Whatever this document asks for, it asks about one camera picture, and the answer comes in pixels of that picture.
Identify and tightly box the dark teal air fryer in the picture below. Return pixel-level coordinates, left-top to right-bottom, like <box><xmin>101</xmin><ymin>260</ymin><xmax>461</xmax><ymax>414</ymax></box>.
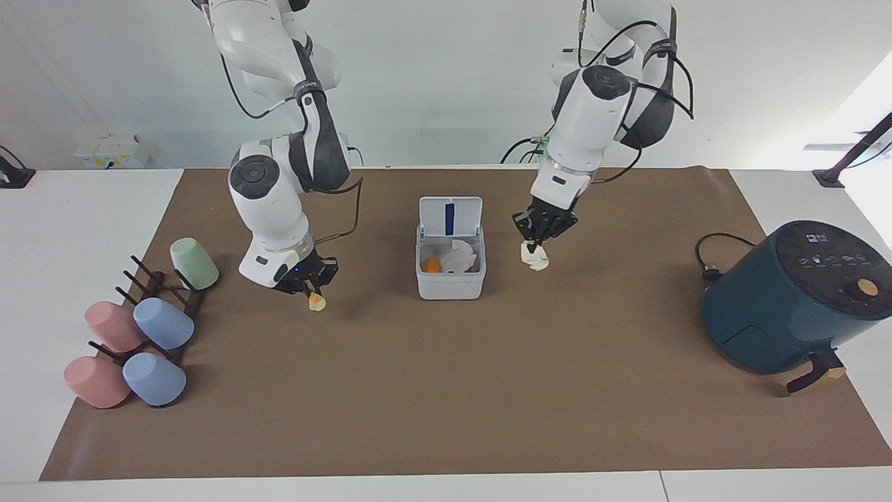
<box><xmin>700</xmin><ymin>220</ymin><xmax>892</xmax><ymax>395</ymax></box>

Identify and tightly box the black stand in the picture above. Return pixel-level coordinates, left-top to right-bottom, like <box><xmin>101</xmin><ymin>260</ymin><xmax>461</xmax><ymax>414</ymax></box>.
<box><xmin>0</xmin><ymin>144</ymin><xmax>37</xmax><ymax>190</ymax></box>
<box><xmin>811</xmin><ymin>112</ymin><xmax>892</xmax><ymax>190</ymax></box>

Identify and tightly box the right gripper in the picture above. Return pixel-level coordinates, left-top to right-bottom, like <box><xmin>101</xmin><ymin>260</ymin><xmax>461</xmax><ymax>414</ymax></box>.
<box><xmin>273</xmin><ymin>251</ymin><xmax>340</xmax><ymax>300</ymax></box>

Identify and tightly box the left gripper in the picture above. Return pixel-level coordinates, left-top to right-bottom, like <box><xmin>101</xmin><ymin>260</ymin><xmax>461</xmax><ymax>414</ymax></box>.
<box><xmin>512</xmin><ymin>197</ymin><xmax>580</xmax><ymax>254</ymax></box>

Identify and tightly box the white paper trash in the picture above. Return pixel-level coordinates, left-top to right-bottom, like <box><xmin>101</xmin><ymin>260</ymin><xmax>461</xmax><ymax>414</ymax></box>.
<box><xmin>520</xmin><ymin>241</ymin><xmax>551</xmax><ymax>272</ymax></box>

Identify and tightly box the dark wooden cup rack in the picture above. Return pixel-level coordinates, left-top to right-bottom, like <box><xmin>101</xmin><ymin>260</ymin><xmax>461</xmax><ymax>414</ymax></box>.
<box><xmin>89</xmin><ymin>254</ymin><xmax>207</xmax><ymax>367</ymax></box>

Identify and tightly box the blue cup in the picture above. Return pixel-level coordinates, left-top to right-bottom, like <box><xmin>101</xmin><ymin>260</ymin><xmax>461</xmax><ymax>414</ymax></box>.
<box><xmin>132</xmin><ymin>297</ymin><xmax>196</xmax><ymax>351</ymax></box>
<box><xmin>122</xmin><ymin>351</ymin><xmax>187</xmax><ymax>408</ymax></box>

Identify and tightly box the white crumpled tissue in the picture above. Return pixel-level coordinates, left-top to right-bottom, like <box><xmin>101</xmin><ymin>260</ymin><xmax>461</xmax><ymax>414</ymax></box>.
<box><xmin>439</xmin><ymin>239</ymin><xmax>479</xmax><ymax>274</ymax></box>

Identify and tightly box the white trash bin with lid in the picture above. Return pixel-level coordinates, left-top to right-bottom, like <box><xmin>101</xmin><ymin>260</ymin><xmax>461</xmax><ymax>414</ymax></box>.
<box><xmin>415</xmin><ymin>196</ymin><xmax>487</xmax><ymax>301</ymax></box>

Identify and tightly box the white box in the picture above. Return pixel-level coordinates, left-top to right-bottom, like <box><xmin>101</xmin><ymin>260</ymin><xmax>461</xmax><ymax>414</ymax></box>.
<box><xmin>74</xmin><ymin>134</ymin><xmax>151</xmax><ymax>170</ymax></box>

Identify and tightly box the pink cup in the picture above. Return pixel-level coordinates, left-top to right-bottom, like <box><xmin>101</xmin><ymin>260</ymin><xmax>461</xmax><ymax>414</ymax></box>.
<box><xmin>84</xmin><ymin>301</ymin><xmax>146</xmax><ymax>353</ymax></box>
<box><xmin>63</xmin><ymin>356</ymin><xmax>132</xmax><ymax>410</ymax></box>

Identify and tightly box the black cable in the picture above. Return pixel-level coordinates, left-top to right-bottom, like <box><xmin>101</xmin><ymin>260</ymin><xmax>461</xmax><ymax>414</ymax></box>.
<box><xmin>694</xmin><ymin>232</ymin><xmax>758</xmax><ymax>284</ymax></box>
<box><xmin>500</xmin><ymin>137</ymin><xmax>553</xmax><ymax>165</ymax></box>
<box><xmin>577</xmin><ymin>0</ymin><xmax>674</xmax><ymax>70</ymax></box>
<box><xmin>315</xmin><ymin>145</ymin><xmax>365</xmax><ymax>246</ymax></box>
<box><xmin>592</xmin><ymin>54</ymin><xmax>695</xmax><ymax>186</ymax></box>
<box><xmin>220</xmin><ymin>52</ymin><xmax>309</xmax><ymax>121</ymax></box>

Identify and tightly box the green cup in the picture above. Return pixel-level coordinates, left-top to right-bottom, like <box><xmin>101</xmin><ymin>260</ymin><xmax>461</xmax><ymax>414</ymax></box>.
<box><xmin>170</xmin><ymin>237</ymin><xmax>220</xmax><ymax>291</ymax></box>

